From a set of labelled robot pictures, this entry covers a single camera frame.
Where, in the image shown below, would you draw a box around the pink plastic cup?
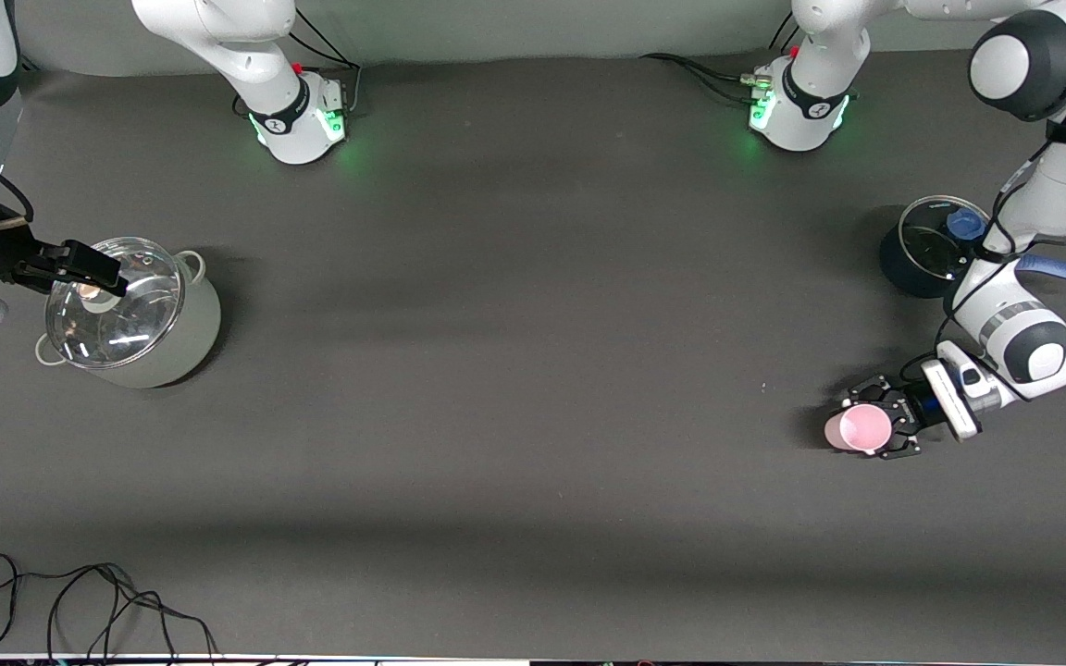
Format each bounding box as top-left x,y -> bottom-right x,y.
823,402 -> 895,456

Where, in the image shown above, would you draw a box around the glass lid with copper knob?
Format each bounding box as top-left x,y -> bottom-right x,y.
44,238 -> 184,369

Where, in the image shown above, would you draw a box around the dark blue saucepan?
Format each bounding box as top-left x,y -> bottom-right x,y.
878,194 -> 1066,299

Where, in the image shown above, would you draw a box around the pale green cooking pot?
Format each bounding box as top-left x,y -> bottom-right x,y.
33,238 -> 222,389

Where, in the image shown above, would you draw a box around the glass lid with blue knob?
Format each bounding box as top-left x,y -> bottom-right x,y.
899,194 -> 992,281

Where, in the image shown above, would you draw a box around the black right arm base cables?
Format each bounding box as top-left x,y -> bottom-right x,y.
288,9 -> 363,117

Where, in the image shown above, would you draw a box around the black arm base cables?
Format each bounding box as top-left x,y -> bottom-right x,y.
288,9 -> 363,117
639,14 -> 802,103

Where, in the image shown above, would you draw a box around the thin black loose cable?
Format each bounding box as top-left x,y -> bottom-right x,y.
0,553 -> 219,663

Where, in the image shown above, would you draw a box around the black left arm base cables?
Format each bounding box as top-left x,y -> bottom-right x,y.
639,14 -> 802,103

